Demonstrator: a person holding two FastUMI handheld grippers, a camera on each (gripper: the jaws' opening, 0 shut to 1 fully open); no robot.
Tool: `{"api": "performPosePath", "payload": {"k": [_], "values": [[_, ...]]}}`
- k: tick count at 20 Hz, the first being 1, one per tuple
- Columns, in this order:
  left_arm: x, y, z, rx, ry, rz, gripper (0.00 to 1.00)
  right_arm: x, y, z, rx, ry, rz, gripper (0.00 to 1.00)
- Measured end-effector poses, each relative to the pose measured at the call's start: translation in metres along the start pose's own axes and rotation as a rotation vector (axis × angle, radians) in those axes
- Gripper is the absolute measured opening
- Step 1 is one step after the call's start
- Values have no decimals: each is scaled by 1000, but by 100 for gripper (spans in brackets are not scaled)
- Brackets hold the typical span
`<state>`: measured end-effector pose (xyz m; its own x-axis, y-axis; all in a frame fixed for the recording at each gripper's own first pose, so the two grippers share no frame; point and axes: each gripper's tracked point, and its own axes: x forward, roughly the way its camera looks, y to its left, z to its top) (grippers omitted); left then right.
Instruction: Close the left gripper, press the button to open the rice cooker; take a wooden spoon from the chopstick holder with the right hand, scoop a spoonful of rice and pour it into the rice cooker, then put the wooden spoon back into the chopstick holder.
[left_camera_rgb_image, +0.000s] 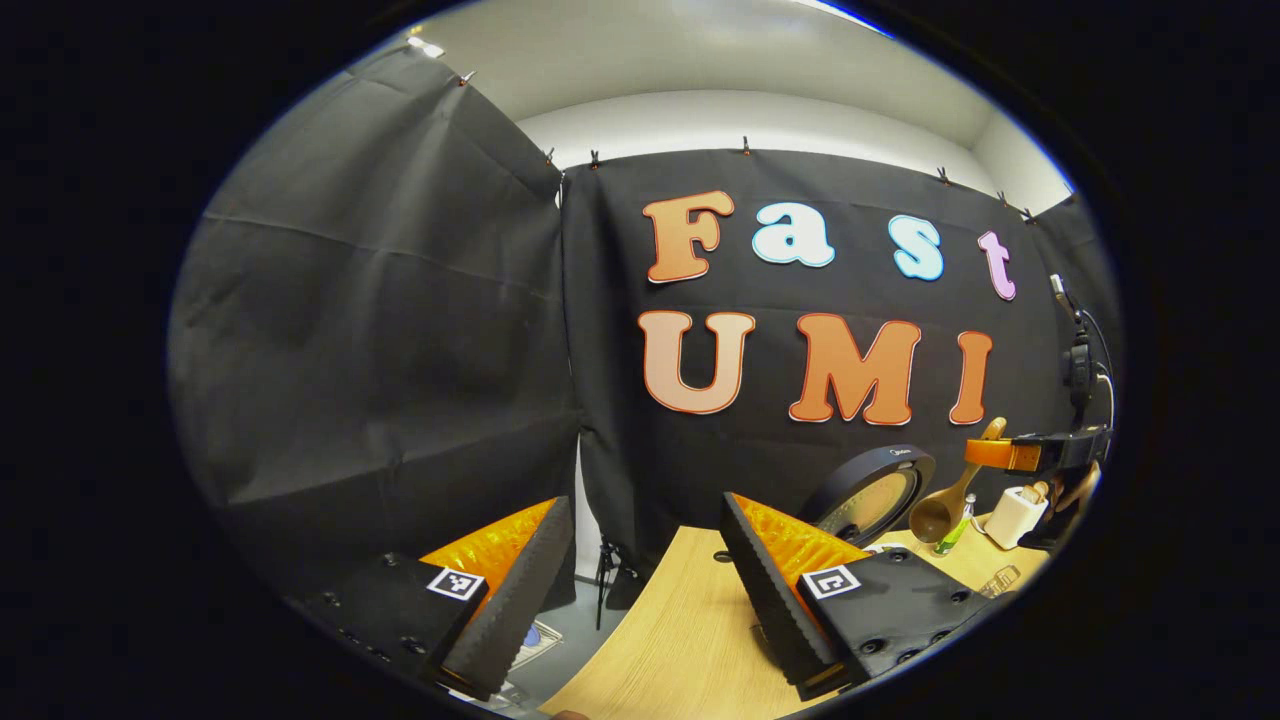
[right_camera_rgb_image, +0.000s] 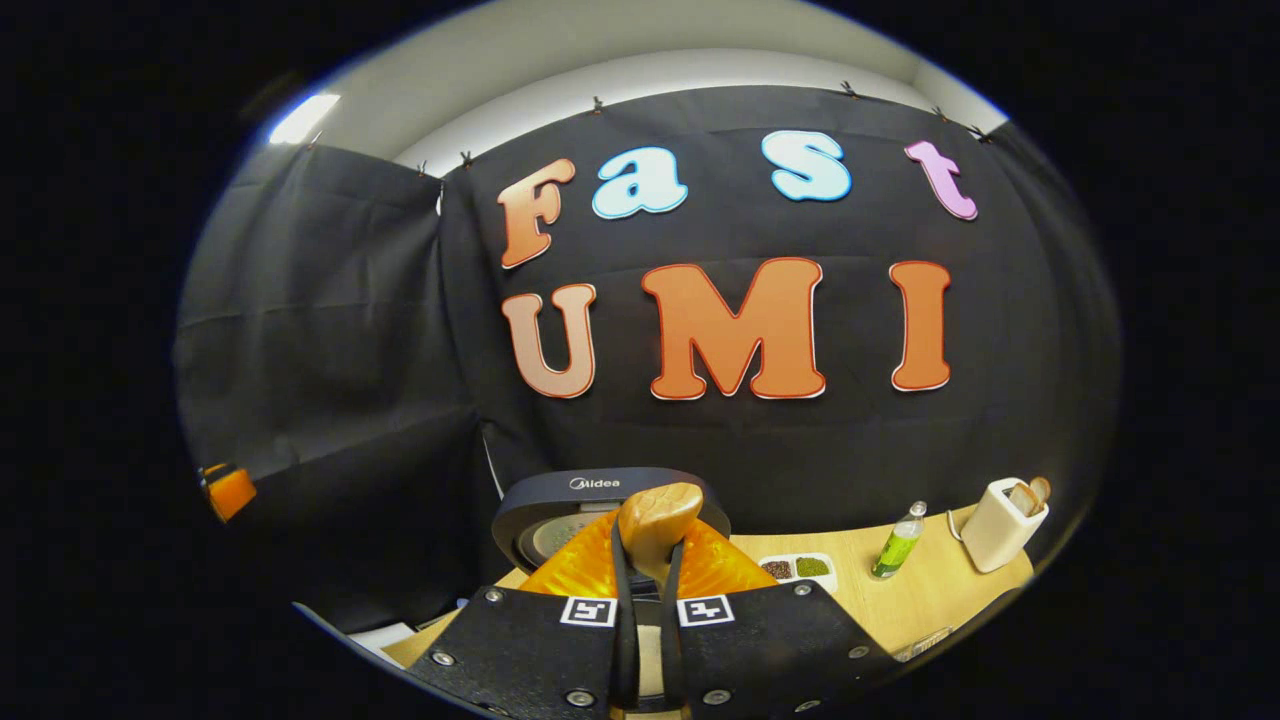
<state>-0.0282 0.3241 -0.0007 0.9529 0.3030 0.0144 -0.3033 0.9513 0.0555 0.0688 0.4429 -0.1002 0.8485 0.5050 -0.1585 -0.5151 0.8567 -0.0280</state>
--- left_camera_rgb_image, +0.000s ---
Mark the white rice cooker dark lid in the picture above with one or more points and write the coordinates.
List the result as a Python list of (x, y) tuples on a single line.
[(870, 495)]

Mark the green drink bottle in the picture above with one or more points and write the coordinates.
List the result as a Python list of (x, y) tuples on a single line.
[(950, 535)]

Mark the toasted bread slice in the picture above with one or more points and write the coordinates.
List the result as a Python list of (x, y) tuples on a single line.
[(1040, 490)]

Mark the wooden spoon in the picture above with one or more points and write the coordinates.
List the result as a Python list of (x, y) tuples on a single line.
[(935, 518)]

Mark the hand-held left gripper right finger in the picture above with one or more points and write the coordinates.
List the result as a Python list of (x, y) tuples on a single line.
[(770, 600)]

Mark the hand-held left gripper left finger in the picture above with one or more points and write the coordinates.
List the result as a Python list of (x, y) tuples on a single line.
[(520, 610)]

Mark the black backdrop cloth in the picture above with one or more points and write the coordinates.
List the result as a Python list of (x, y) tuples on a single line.
[(350, 350)]

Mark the white toaster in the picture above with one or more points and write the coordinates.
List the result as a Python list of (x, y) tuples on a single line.
[(1010, 520)]

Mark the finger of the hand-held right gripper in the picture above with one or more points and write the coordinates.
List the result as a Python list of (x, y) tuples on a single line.
[(1005, 455)]

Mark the black tripod stand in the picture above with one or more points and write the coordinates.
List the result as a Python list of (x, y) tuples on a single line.
[(612, 580)]

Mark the clear chopstick holder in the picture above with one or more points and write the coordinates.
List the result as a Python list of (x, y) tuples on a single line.
[(1000, 582)]

